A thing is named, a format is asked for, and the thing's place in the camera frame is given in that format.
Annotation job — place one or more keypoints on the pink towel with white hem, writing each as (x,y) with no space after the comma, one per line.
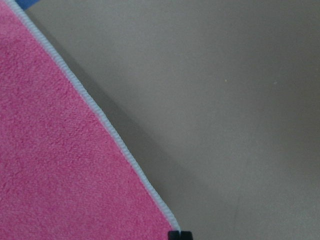
(65,173)

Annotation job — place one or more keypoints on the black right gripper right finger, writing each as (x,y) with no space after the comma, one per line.
(186,235)

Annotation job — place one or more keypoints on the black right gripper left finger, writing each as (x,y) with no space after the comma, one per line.
(173,235)

